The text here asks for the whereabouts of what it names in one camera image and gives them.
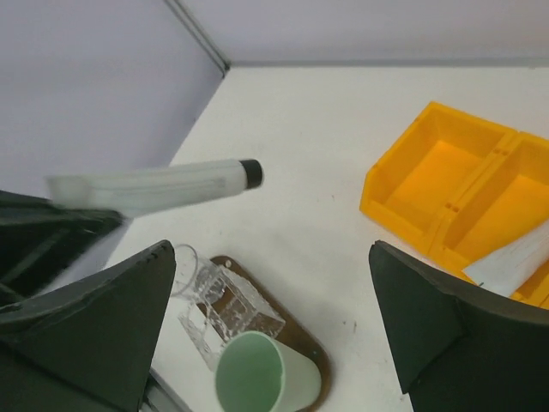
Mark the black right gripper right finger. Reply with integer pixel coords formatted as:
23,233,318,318
369,240,548,411

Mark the green plastic cup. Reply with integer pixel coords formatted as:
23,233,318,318
214,331,322,412

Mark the white toothpaste tube black cap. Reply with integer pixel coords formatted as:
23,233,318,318
46,159,264,218

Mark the clear glass holder block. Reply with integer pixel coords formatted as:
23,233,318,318
178,264,286,371

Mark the clear glass tumbler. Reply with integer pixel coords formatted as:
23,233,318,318
171,244,225,304

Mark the yellow bin middle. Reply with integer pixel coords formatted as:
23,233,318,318
431,133,548,308

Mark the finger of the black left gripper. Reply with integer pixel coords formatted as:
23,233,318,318
1,191,124,300

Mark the yellow bin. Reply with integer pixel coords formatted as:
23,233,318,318
431,133,548,308
359,102,516,256

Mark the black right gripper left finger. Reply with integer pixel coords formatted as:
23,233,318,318
1,240,176,411

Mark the wooden oval tray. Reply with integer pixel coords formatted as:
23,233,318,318
210,255,332,412

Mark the yellow bin left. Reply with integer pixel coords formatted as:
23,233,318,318
359,102,516,256

